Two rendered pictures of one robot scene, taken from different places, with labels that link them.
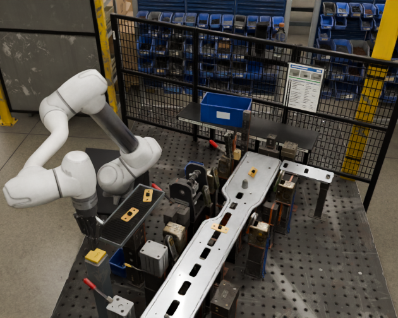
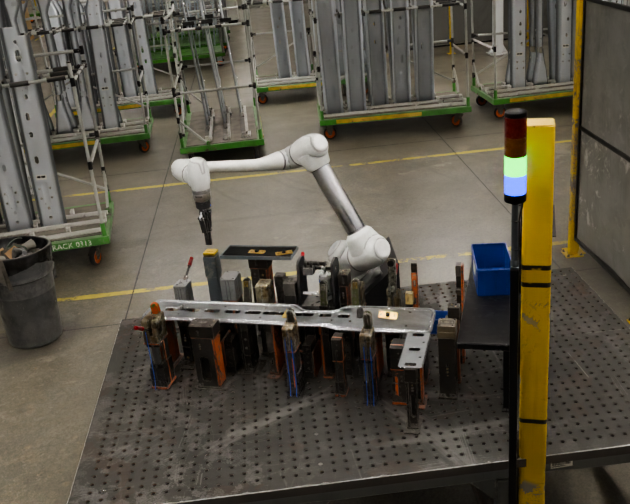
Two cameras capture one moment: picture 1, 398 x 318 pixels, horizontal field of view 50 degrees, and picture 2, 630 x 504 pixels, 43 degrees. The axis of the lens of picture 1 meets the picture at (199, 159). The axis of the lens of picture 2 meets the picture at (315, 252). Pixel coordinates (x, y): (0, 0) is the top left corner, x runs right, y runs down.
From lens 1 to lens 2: 360 cm
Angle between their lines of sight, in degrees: 70
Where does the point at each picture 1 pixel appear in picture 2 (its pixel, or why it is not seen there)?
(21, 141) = not seen: hidden behind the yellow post
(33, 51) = (600, 169)
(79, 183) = (187, 175)
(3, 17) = (591, 117)
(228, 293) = (204, 323)
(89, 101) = (300, 157)
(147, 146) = (363, 238)
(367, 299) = (280, 470)
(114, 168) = (339, 244)
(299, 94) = not seen: hidden behind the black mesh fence
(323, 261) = (329, 435)
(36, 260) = not seen: hidden behind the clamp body
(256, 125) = (490, 301)
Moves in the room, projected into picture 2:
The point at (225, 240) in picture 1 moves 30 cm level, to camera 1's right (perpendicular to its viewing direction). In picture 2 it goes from (272, 318) to (281, 350)
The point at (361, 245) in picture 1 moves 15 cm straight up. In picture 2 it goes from (370, 464) to (368, 432)
